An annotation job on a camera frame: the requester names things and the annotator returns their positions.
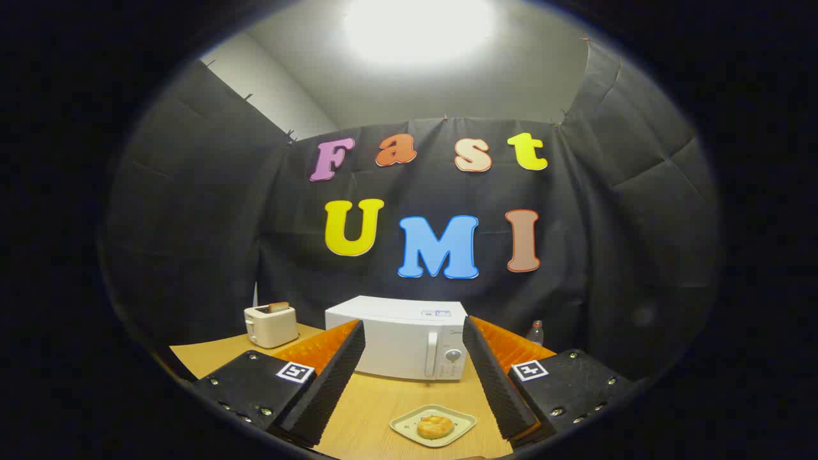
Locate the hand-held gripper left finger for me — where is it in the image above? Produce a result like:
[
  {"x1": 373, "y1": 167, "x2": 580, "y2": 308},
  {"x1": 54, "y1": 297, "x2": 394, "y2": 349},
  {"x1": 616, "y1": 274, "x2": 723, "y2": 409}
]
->
[{"x1": 192, "y1": 319, "x2": 366, "y2": 448}]

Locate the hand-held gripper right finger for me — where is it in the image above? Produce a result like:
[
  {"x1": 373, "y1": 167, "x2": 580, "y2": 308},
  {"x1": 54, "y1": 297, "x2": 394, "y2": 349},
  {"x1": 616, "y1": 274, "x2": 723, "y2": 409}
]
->
[{"x1": 461, "y1": 316, "x2": 637, "y2": 448}]

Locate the golden bread bun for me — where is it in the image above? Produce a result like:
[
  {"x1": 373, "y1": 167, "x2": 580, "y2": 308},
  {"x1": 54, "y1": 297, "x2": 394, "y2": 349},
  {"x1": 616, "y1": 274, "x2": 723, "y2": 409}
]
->
[{"x1": 417, "y1": 415, "x2": 455, "y2": 440}]

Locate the white microwave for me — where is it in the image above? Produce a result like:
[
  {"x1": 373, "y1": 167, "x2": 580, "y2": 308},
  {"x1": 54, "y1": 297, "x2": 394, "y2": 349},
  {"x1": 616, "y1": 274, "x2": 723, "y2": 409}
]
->
[{"x1": 325, "y1": 295, "x2": 470, "y2": 382}]

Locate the cream rectangular plate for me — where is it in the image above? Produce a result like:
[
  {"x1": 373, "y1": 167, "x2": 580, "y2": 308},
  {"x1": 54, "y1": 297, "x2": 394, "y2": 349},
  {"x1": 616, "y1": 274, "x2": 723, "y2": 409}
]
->
[{"x1": 390, "y1": 404, "x2": 478, "y2": 448}]

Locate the white toaster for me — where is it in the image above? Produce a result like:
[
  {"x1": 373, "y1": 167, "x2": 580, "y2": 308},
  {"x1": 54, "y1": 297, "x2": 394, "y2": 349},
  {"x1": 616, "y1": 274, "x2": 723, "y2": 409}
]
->
[{"x1": 243, "y1": 304, "x2": 300, "y2": 349}]

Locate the black backdrop cloth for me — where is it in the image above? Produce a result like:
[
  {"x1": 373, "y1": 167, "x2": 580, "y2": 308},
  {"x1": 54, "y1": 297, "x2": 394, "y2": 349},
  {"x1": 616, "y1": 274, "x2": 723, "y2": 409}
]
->
[{"x1": 99, "y1": 38, "x2": 723, "y2": 384}]

